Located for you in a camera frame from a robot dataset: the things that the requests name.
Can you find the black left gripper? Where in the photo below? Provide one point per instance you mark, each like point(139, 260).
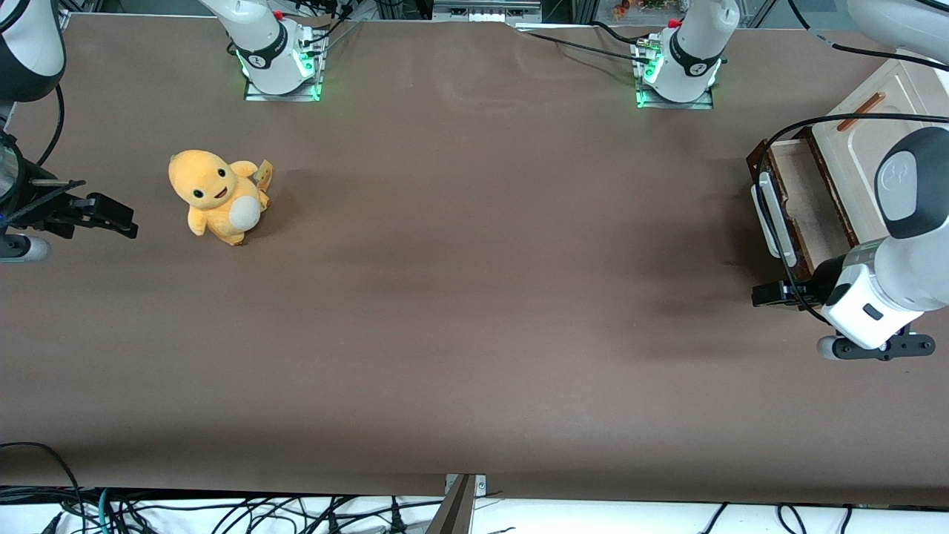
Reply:
point(807, 288)

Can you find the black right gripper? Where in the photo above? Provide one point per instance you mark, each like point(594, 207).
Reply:
point(38, 205)

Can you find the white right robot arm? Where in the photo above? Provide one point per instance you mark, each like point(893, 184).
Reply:
point(259, 33)

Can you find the yellow plush toy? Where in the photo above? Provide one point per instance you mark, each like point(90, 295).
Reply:
point(215, 193)

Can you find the white and brown wooden cabinet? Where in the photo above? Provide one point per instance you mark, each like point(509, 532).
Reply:
point(852, 159)

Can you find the orange background item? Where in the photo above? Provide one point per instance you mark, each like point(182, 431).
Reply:
point(621, 9)

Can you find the grey metal device box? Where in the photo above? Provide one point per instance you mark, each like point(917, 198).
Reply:
point(482, 13)

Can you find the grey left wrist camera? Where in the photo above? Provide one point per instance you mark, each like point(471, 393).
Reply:
point(827, 347)

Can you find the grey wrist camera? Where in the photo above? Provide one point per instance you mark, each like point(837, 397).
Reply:
point(22, 248)
point(827, 347)

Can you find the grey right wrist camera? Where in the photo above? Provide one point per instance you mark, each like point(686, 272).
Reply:
point(22, 248)

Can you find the aluminium frame profile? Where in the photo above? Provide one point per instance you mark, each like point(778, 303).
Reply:
point(65, 18)

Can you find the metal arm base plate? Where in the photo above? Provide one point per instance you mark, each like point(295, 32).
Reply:
point(256, 95)
point(703, 104)

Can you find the grey metal bracket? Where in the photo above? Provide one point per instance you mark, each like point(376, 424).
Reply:
point(480, 483)

